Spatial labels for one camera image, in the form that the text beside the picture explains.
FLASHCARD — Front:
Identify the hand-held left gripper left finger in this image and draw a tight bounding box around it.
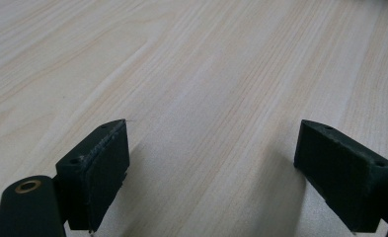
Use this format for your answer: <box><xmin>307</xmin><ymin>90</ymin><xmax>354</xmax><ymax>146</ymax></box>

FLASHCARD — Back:
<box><xmin>55</xmin><ymin>118</ymin><xmax>131</xmax><ymax>233</ymax></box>

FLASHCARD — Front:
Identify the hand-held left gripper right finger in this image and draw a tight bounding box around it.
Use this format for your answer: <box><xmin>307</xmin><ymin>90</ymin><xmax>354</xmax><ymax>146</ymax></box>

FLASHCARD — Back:
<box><xmin>293</xmin><ymin>118</ymin><xmax>388</xmax><ymax>233</ymax></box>

